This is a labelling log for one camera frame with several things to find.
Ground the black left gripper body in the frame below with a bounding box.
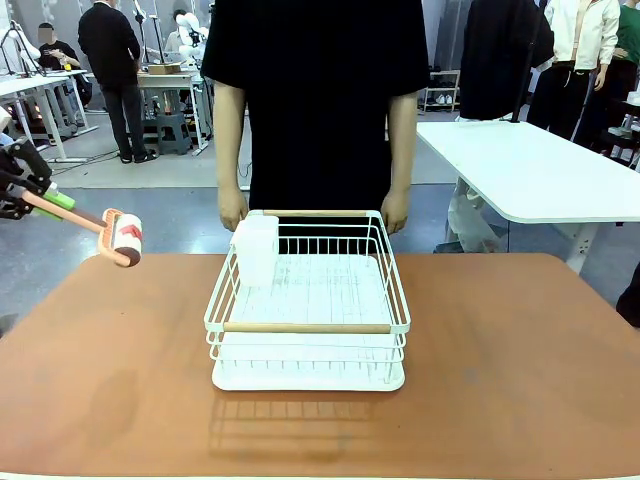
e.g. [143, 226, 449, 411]
[0, 147, 36, 201]

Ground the pink lint roller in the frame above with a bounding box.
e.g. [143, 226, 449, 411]
[22, 191, 145, 269]

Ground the person's right forearm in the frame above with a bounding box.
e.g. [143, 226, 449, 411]
[213, 81, 249, 191]

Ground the person's left forearm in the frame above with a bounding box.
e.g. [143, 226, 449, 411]
[386, 91, 419, 194]

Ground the person's right hand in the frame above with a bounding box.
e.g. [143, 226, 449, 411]
[218, 187, 250, 233]

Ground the person's left hand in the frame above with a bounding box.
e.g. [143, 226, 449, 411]
[380, 188, 412, 236]

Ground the white desk with metal legs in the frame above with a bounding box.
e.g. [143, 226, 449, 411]
[0, 69, 99, 164]

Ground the seated person in black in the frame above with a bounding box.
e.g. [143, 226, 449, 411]
[37, 22, 94, 109]

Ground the standing man in black jacket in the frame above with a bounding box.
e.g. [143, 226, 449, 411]
[77, 0, 159, 165]

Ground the grey step stool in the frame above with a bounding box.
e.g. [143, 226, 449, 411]
[155, 113, 194, 156]

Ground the white desk under cardboard box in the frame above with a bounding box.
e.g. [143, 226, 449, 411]
[137, 71, 212, 156]

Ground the white humanoid robot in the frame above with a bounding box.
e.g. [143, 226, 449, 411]
[172, 12, 211, 64]

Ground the white plastic cutlery cup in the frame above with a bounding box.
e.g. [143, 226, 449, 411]
[229, 214, 280, 288]

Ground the person's black t-shirt torso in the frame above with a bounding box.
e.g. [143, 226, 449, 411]
[200, 0, 432, 254]

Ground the white plastic drip tray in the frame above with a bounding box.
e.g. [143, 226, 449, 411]
[211, 253, 406, 392]

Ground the white shoe rack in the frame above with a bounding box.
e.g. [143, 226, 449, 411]
[422, 69, 461, 114]

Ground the white plastic bag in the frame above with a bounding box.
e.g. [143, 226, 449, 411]
[446, 178, 507, 254]

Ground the black hanging coat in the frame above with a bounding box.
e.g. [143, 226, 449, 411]
[458, 0, 555, 122]

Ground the white table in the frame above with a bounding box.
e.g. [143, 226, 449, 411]
[416, 121, 640, 276]

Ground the person in white jacket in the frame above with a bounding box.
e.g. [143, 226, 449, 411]
[527, 0, 622, 142]

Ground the black rounded object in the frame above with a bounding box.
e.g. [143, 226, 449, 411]
[615, 260, 640, 330]

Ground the white wire dish rack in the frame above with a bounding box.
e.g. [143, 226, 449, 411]
[203, 208, 413, 364]

